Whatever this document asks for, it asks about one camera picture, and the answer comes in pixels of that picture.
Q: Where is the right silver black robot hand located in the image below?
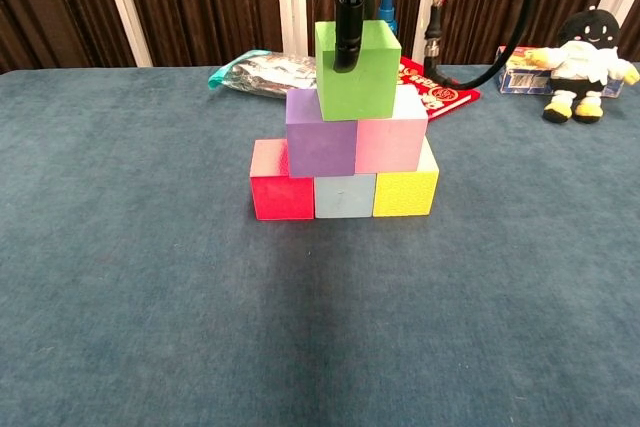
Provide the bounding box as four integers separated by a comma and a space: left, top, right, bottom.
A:
305, 0, 382, 73

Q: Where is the red spiral notebook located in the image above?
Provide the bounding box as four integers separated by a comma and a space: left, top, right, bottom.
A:
397, 55, 482, 124

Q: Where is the light blue foam cube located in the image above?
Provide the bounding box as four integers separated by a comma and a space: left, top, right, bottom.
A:
313, 174, 377, 220

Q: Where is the teal snack packet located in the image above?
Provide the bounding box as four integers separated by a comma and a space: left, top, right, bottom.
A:
207, 49, 319, 101

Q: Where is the pink foam cube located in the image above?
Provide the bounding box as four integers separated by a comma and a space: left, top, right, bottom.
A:
353, 84, 429, 174

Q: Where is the blue and orange carton box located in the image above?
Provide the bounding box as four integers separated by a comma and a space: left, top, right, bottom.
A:
494, 45, 626, 97

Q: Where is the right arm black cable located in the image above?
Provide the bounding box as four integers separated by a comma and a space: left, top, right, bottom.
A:
423, 0, 541, 92

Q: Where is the blue spray bottle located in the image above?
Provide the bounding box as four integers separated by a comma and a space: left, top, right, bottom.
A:
377, 0, 400, 37

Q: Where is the yellow foam cube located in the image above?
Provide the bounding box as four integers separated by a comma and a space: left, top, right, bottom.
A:
372, 136, 440, 218

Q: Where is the black plush doll white shirt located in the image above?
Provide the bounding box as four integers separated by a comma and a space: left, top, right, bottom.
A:
529, 5, 640, 125

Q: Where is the teal felt table cover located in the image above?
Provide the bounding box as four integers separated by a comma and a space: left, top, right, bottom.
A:
0, 64, 640, 427

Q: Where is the red foam cube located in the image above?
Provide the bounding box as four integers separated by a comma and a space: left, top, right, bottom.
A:
249, 139, 316, 221

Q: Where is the purple foam cube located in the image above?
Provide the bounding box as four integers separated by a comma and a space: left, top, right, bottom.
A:
284, 87, 359, 178

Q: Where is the green foam cube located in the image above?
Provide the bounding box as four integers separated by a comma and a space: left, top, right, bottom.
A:
314, 19, 403, 122

